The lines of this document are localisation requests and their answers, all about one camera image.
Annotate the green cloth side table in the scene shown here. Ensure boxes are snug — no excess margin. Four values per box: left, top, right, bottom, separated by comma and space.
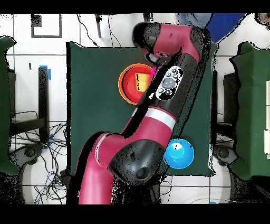
229, 42, 270, 180
0, 35, 20, 175

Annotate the red-orange plastic bowl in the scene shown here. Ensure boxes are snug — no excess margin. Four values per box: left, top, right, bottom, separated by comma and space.
121, 64, 155, 104

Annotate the black stand with blue tape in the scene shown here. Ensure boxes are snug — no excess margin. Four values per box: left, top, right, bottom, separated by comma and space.
9, 65, 52, 144

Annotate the large orange bowl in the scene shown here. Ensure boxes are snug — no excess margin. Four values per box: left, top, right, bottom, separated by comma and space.
118, 63, 153, 106

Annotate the black power brick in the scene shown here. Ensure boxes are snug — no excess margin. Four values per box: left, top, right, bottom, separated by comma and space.
59, 170, 71, 186

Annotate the large blue bowl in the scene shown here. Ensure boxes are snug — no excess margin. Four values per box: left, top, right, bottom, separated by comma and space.
163, 138, 195, 170

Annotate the tangle of cables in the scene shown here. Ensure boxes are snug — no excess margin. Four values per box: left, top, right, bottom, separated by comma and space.
10, 122, 71, 204

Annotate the black square frame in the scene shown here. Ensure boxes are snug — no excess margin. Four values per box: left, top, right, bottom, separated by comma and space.
31, 14, 62, 39

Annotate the person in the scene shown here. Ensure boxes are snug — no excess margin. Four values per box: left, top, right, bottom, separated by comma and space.
175, 14, 270, 44

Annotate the black pedestal base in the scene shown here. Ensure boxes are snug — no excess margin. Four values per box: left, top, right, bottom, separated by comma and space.
112, 181, 162, 204

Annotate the thin black cable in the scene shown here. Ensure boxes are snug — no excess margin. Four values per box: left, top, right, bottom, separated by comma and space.
76, 14, 99, 48
108, 14, 123, 48

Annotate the dark green tablecloth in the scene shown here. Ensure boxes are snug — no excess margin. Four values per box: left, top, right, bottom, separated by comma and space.
66, 41, 219, 176

